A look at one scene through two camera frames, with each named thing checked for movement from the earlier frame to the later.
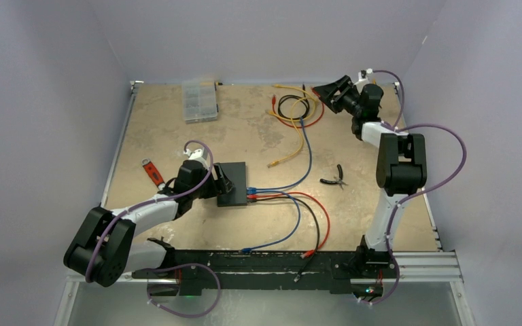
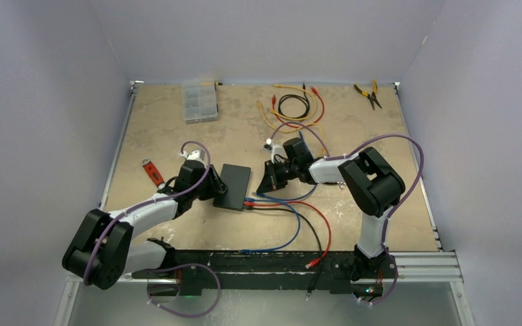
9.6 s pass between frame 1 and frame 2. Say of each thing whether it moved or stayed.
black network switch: stayed
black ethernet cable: stayed
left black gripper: stayed
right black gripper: moved
